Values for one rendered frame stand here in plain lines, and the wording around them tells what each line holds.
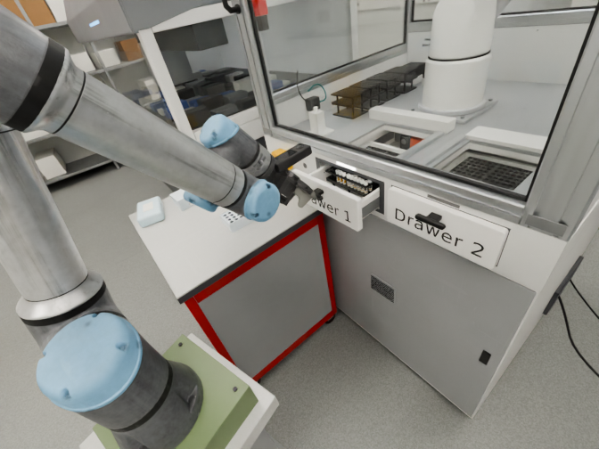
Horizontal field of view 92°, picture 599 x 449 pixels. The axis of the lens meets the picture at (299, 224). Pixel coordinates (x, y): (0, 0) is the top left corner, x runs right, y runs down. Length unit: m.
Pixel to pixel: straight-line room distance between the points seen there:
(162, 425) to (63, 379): 0.17
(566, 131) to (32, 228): 0.79
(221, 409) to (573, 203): 0.70
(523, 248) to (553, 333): 1.09
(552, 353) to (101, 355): 1.64
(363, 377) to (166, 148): 1.30
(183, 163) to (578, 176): 0.61
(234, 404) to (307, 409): 0.87
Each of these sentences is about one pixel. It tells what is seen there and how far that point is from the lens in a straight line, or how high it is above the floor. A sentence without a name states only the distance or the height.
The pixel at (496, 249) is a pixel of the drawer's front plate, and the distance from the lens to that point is 0.75.
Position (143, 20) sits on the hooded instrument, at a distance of 1.44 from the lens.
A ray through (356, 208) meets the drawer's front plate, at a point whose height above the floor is 0.90.
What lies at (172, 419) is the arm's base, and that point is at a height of 0.87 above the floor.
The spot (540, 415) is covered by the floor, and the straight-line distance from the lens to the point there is 1.59.
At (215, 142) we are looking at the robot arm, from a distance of 0.63.
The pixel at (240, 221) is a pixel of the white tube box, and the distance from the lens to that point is 1.05.
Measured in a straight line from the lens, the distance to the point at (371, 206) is 0.87.
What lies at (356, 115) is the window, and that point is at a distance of 0.86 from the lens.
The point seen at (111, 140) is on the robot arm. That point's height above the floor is 1.28.
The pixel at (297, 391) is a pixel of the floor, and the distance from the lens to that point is 1.50.
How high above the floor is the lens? 1.37
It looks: 38 degrees down
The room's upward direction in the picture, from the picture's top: 12 degrees counter-clockwise
